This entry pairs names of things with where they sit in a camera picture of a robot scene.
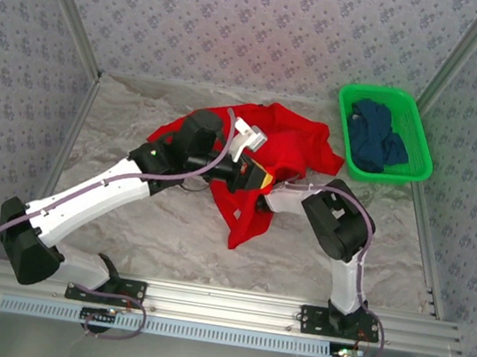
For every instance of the red t-shirt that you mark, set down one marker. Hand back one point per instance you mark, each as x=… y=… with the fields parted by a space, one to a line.
x=297 y=147

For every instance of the green plastic basket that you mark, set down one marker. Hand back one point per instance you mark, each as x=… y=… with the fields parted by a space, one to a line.
x=413 y=124

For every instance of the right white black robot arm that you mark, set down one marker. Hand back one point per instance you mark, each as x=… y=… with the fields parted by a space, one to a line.
x=347 y=230

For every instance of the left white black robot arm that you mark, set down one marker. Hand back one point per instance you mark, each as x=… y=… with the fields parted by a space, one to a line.
x=97 y=193

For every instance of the dark blue garment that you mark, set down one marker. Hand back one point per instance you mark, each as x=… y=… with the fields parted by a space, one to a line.
x=375 y=136

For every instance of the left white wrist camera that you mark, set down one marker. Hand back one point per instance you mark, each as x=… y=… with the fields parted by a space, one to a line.
x=249 y=137

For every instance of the wide aluminium mounting rail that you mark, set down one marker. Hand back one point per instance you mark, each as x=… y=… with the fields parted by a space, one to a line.
x=224 y=304

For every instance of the aluminium table side rail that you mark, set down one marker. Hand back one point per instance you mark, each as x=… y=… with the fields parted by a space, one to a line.
x=80 y=119

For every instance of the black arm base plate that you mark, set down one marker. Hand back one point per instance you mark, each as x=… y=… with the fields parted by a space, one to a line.
x=312 y=317
x=136 y=291

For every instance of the slanted aluminium frame post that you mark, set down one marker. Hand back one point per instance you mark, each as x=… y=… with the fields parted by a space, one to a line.
x=453 y=62
x=72 y=5

